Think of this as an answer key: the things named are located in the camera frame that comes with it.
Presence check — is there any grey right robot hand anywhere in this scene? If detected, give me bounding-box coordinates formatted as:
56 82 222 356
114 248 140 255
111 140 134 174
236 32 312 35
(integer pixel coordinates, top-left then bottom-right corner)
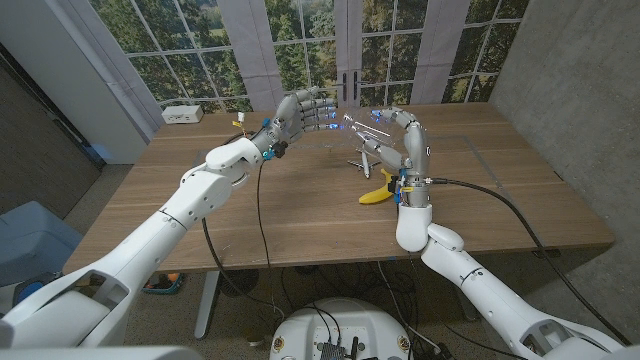
354 105 432 181

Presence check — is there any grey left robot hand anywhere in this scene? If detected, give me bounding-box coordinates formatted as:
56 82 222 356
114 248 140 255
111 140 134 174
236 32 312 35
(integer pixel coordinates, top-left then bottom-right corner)
259 87 339 151

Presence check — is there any white toy airplane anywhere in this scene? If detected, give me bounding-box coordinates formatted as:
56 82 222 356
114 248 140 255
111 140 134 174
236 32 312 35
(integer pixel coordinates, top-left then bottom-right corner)
347 149 382 180

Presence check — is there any yellow toy banana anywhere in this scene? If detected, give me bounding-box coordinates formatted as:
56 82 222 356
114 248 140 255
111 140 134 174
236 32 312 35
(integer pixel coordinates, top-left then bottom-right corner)
358 168 401 206

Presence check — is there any printed window backdrop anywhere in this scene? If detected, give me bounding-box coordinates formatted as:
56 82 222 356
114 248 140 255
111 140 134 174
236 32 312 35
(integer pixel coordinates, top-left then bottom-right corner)
89 0 531 114

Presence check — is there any white power strip box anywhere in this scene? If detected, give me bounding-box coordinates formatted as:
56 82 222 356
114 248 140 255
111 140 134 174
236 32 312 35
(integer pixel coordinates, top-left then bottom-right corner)
161 104 205 125

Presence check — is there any black round fan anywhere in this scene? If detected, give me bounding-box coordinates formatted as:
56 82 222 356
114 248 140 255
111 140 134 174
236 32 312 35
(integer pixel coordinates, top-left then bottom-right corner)
219 269 260 299

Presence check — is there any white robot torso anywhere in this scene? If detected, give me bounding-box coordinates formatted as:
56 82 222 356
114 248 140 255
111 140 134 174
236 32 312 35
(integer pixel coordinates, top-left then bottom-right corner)
269 298 414 360

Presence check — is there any teal basket with items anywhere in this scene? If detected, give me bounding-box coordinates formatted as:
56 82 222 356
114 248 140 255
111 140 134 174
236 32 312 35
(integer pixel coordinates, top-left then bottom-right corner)
142 272 184 296

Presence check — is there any white table leg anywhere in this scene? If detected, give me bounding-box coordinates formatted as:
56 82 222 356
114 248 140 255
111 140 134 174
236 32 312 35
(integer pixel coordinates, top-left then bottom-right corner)
193 271 221 341

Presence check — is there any blue plastic bin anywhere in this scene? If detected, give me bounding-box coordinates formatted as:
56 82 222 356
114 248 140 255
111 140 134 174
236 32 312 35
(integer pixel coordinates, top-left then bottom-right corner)
0 200 84 289

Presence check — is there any white device with blue pads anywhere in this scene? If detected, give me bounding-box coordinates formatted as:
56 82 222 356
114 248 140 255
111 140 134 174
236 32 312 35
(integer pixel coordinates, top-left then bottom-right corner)
13 279 49 306

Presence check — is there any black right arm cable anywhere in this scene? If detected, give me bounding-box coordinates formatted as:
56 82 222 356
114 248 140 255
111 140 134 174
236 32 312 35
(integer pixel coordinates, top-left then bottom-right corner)
429 176 633 347

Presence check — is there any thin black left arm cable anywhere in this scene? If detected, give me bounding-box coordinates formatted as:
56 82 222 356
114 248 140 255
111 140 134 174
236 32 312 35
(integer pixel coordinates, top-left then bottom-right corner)
254 160 274 271

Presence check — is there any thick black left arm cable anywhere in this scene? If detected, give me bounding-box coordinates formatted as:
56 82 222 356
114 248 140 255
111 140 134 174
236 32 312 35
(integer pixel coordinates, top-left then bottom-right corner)
200 217 286 322

